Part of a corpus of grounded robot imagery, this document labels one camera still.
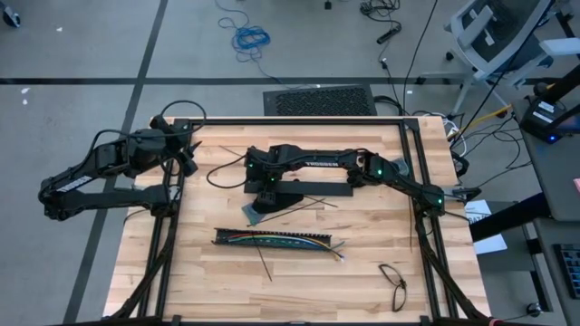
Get black duct cover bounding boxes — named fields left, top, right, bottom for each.
left=243, top=179, right=354, bottom=198

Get blue coiled floor cable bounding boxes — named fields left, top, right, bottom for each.
left=215, top=0, right=291, bottom=90

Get brown zip tie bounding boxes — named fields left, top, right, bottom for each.
left=406, top=197, right=414, bottom=254

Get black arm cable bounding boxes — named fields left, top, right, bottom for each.
left=85, top=99, right=208, bottom=177
left=206, top=155, right=249, bottom=190

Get black power strip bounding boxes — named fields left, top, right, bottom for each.
left=375, top=24, right=402, bottom=45

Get black eyeglasses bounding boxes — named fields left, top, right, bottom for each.
left=378, top=264, right=408, bottom=313

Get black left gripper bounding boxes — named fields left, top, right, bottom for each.
left=150, top=115, right=203, bottom=159

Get black hanging cable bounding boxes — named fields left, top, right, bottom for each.
left=458, top=0, right=558, bottom=136
left=401, top=0, right=440, bottom=114

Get black device with blue light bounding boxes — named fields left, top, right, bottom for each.
left=518, top=97, right=580, bottom=144

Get black stand pole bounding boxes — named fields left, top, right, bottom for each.
left=532, top=62, right=580, bottom=105

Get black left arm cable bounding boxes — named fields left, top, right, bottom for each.
left=85, top=99, right=208, bottom=177

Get grey office chair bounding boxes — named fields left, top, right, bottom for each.
left=419, top=0, right=580, bottom=117

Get yellow hanging cable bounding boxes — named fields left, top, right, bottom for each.
left=459, top=104, right=513, bottom=135

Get grey side desk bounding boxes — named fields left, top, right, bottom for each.
left=469, top=97, right=580, bottom=326

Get white cable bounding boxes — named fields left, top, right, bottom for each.
left=289, top=235, right=345, bottom=263

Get white paper sheet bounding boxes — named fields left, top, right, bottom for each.
left=464, top=198, right=508, bottom=255

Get black glove with grey cuff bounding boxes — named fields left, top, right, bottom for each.
left=390, top=156, right=412, bottom=178
left=241, top=192, right=305, bottom=226

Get black caster wheel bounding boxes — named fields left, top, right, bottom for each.
left=0, top=6, right=22, bottom=28

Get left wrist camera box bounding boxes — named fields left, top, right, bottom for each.
left=181, top=153, right=199, bottom=177

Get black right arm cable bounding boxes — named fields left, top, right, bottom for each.
left=206, top=155, right=249, bottom=190

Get black keyboard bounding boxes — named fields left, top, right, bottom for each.
left=552, top=243, right=580, bottom=300

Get black tangled floor cable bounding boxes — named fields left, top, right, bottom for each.
left=360, top=0, right=402, bottom=24

